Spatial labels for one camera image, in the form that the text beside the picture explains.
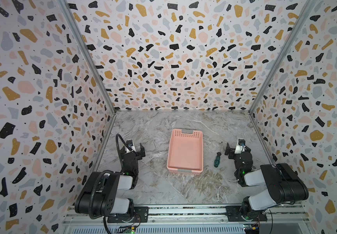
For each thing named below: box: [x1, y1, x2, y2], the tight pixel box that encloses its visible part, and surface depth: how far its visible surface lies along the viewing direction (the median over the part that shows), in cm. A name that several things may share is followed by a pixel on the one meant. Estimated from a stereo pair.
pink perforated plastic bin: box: [166, 128, 204, 175], surface depth 102 cm
